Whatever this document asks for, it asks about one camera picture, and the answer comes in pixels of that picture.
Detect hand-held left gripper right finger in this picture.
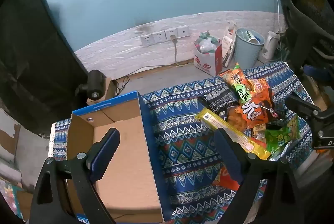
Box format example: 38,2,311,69
214,128,303,224

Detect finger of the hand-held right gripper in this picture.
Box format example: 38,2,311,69
286,95,321,120
304,65,334,81

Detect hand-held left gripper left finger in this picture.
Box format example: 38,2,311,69
31,128,121,224

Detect blue-rimmed cardboard box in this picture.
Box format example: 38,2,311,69
66,91,170,223

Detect red snack packet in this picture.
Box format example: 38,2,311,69
211,164,240,192

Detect dark glossy snack packet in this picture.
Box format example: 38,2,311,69
268,120,289,132

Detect green snack packet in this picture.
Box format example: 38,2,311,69
263,115,300,159

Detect long yellow snack packet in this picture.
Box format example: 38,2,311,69
195,107,272,160

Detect orange striped snack bag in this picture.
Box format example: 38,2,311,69
247,77,274,104

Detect orange clear-window snack bag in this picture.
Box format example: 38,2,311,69
227,94,274,133

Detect black snack packet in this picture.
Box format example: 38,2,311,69
200,88,239,113

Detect orange green snack bag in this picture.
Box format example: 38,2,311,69
219,62,255,106

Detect blue patterned tablecloth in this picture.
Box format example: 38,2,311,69
48,61,316,224

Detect white electric kettle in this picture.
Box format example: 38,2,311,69
258,31,280,61

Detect black office chair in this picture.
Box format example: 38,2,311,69
280,0,334,76

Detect light blue waste bin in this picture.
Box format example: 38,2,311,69
233,28,265,69

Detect black cylindrical device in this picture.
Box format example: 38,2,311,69
76,70,106,100

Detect white discarded cup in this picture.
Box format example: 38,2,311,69
244,31,261,44

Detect brown cardboard sheet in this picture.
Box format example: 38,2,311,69
16,189,34,222

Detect flat white red packaging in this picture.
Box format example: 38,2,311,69
221,20,238,67

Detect white red carton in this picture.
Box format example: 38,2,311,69
194,40,223,77

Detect colourful printed bag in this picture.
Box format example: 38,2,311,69
0,180,20,216

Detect crumpled plastic bags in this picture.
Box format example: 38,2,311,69
196,31,220,54

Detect black covered board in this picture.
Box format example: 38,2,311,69
0,0,90,136

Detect black floor cable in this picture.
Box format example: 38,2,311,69
115,75,130,95

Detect thin hanging cord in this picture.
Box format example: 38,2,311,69
274,0,283,34

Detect grey plug with cable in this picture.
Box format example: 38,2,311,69
170,34,183,67

